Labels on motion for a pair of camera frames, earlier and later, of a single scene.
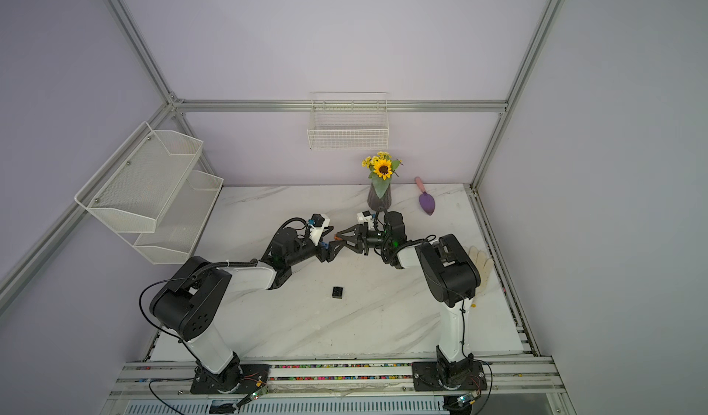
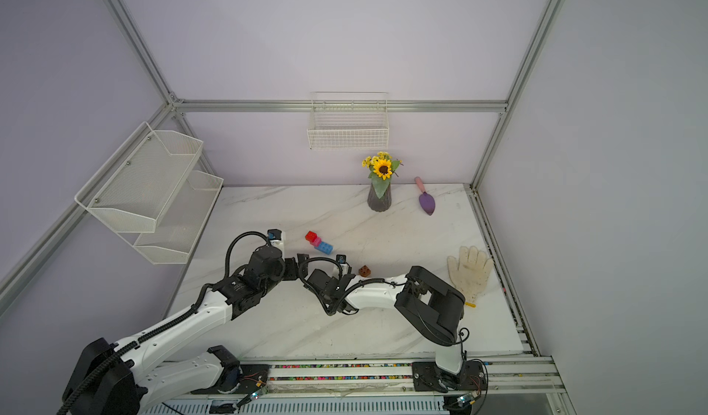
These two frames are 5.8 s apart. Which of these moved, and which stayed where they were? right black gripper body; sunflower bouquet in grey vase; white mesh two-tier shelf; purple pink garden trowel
Moved: right black gripper body
Stayed: sunflower bouquet in grey vase; white mesh two-tier shelf; purple pink garden trowel
